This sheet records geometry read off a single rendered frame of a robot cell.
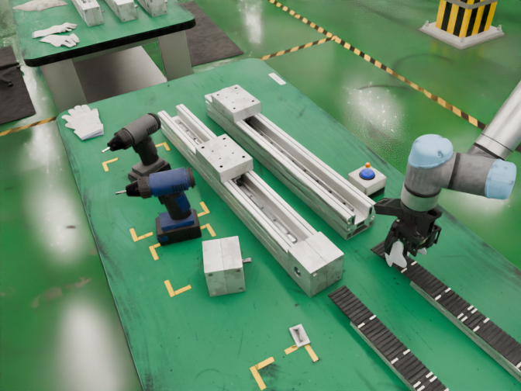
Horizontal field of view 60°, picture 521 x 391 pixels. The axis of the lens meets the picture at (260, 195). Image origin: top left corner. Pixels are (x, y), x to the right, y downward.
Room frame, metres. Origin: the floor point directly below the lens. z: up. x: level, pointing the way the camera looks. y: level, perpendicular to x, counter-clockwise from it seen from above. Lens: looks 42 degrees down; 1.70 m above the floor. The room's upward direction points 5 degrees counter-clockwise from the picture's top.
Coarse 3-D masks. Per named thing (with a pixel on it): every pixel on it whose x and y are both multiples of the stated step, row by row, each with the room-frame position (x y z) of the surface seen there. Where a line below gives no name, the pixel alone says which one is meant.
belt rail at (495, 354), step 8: (416, 288) 0.63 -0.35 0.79; (424, 296) 0.61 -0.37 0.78; (432, 304) 0.59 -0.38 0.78; (440, 312) 0.57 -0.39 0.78; (448, 312) 0.56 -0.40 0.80; (456, 320) 0.54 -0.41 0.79; (464, 328) 0.52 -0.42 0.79; (472, 336) 0.50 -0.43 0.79; (480, 344) 0.48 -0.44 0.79; (488, 344) 0.47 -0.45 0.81; (488, 352) 0.46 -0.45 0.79; (496, 352) 0.45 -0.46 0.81; (496, 360) 0.44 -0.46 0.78; (504, 360) 0.43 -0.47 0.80; (504, 368) 0.43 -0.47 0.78; (512, 368) 0.42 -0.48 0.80; (520, 376) 0.40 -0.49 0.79
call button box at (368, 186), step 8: (360, 168) 1.04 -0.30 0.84; (352, 176) 1.01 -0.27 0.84; (360, 176) 1.00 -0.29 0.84; (376, 176) 1.00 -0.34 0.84; (384, 176) 0.99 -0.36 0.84; (352, 184) 1.00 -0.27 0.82; (360, 184) 0.97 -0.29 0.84; (368, 184) 0.96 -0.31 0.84; (376, 184) 0.97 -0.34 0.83; (384, 184) 0.99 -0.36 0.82; (368, 192) 0.96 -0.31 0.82; (376, 192) 0.97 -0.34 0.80
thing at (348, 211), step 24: (216, 120) 1.44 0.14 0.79; (240, 120) 1.32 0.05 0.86; (264, 120) 1.30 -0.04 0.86; (240, 144) 1.29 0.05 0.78; (264, 144) 1.16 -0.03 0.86; (288, 144) 1.16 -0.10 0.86; (288, 168) 1.04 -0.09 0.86; (312, 168) 1.05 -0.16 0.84; (312, 192) 0.94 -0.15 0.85; (336, 192) 0.96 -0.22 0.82; (360, 192) 0.90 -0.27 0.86; (336, 216) 0.85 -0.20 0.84; (360, 216) 0.85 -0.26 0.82
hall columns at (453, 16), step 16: (448, 0) 3.78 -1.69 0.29; (464, 0) 3.63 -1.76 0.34; (480, 0) 3.62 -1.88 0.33; (496, 0) 3.70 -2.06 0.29; (448, 16) 3.75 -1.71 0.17; (464, 16) 3.60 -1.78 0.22; (480, 16) 3.64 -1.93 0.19; (448, 32) 3.72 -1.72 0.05; (464, 32) 3.58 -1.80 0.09; (480, 32) 3.66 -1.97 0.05
